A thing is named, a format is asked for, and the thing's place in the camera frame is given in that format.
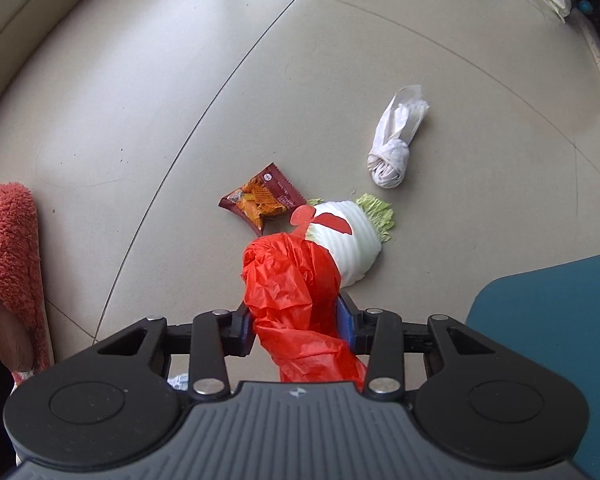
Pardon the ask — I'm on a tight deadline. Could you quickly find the red plastic bag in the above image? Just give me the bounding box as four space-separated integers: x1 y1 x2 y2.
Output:
241 232 368 393

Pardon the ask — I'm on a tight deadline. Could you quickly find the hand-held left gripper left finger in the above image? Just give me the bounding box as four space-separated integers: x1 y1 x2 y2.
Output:
97 305 256 401

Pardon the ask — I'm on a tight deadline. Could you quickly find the dark teal trash bin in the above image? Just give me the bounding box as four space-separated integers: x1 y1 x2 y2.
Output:
465 249 600 480

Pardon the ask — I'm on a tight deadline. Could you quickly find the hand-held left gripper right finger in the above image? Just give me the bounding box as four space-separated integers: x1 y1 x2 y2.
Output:
336 292 506 401

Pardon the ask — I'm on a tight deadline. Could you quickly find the red fuzzy slipper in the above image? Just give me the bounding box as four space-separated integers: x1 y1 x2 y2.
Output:
0 183 56 386

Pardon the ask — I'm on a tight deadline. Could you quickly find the white knotted plastic bag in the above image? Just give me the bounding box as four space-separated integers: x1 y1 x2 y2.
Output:
366 85 430 190

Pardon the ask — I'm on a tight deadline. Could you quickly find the brown snack packet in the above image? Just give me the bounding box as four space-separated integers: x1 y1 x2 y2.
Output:
218 162 306 235

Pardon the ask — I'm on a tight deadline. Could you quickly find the person's left leg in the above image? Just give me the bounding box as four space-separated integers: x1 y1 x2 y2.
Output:
0 292 36 480

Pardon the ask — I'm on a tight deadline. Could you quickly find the napa cabbage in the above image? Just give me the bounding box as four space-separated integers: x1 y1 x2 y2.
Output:
290 194 396 288

